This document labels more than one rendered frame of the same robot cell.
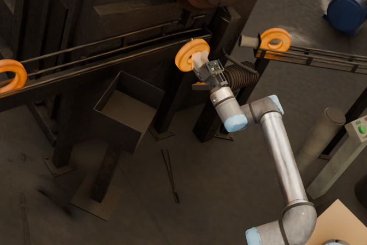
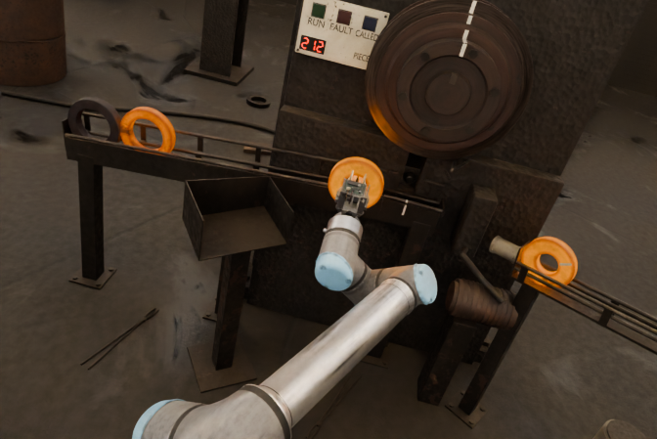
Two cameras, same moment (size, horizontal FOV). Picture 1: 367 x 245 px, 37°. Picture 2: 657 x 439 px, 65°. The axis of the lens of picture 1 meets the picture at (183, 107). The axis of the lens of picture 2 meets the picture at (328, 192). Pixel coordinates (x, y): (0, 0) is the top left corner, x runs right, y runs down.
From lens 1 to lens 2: 1.59 m
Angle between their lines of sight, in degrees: 45
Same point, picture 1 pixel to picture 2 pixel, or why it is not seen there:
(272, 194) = not seen: outside the picture
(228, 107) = (330, 240)
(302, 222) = (218, 419)
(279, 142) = (355, 312)
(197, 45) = (356, 162)
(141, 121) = (251, 241)
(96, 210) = (202, 373)
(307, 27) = not seen: outside the picture
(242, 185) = not seen: outside the picture
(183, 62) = (334, 184)
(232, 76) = (462, 290)
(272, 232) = (174, 411)
